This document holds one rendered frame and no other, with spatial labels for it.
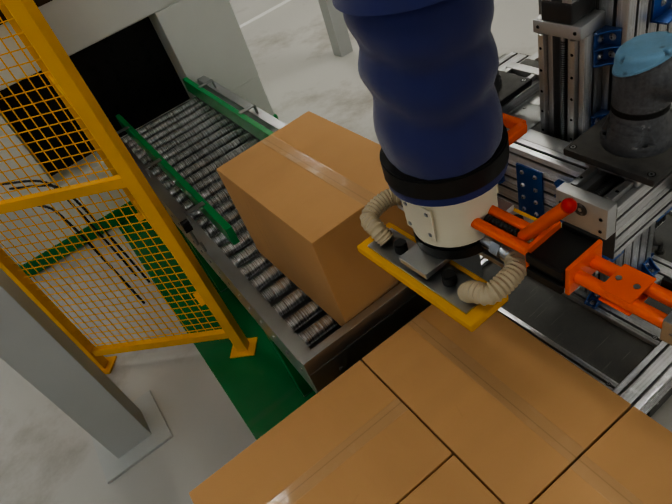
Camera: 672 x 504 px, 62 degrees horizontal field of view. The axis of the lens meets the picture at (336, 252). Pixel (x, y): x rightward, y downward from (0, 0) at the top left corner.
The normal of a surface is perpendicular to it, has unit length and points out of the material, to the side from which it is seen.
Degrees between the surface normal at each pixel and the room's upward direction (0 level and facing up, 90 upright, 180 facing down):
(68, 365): 90
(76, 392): 90
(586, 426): 0
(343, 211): 0
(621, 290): 0
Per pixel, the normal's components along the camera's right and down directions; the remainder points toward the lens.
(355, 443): -0.27, -0.70
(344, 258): 0.58, 0.43
